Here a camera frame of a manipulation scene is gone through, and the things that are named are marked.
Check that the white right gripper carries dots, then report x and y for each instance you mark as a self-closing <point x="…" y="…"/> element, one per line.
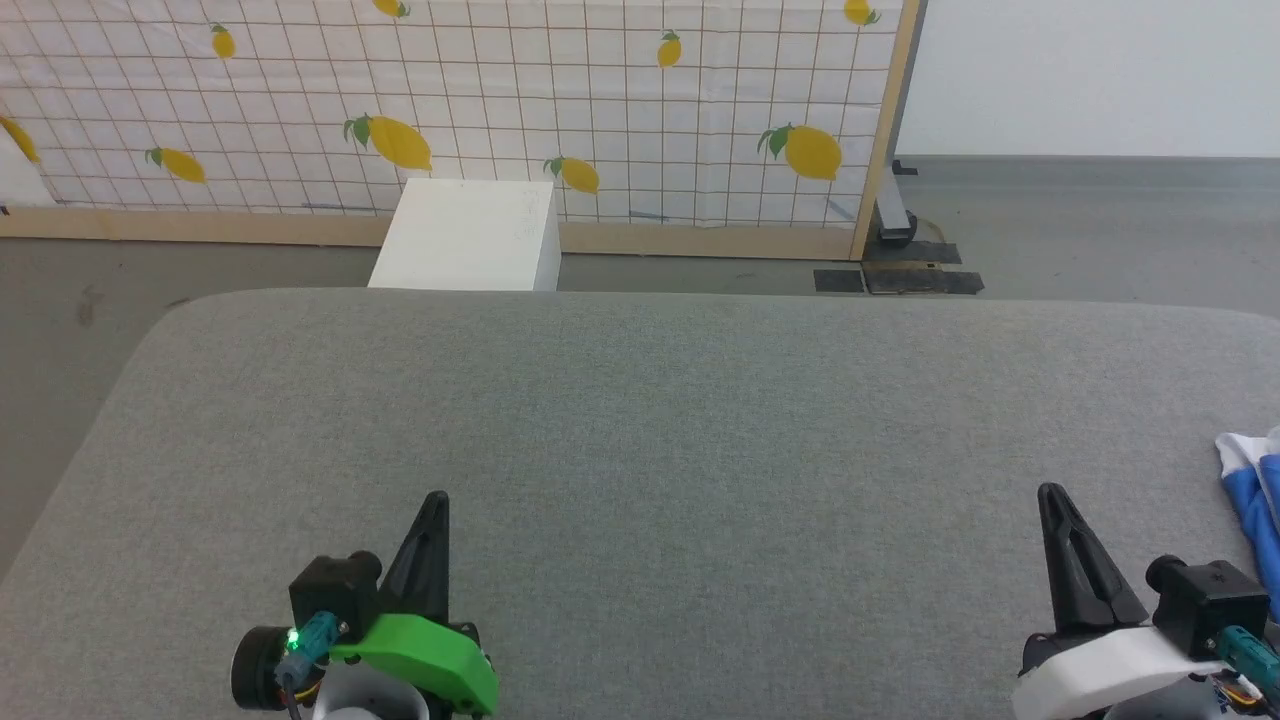
<point x="1100" y="665"/>

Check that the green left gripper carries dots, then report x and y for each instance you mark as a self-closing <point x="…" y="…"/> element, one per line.
<point x="430" y="650"/>

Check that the blue and white long-sleeve shirt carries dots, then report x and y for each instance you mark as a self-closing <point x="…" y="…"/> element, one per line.
<point x="1258" y="500"/>

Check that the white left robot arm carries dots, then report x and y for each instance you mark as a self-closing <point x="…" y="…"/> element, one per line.
<point x="370" y="697"/>

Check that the grey fabric table cover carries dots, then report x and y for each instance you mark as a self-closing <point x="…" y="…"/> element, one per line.
<point x="640" y="420"/>

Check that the white rectangular box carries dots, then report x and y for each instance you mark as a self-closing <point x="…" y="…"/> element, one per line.
<point x="470" y="235"/>

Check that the small black floor patch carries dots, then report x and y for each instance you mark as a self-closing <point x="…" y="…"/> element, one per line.
<point x="838" y="281"/>

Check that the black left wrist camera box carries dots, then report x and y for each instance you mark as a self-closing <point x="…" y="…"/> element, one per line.
<point x="330" y="590"/>

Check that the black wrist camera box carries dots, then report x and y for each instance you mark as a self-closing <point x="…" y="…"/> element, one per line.
<point x="330" y="590"/>
<point x="1210" y="600"/>

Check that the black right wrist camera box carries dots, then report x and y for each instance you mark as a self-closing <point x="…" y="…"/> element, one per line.
<point x="1210" y="600"/>

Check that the large dark floor base plate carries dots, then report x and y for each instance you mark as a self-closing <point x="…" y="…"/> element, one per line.
<point x="920" y="270"/>

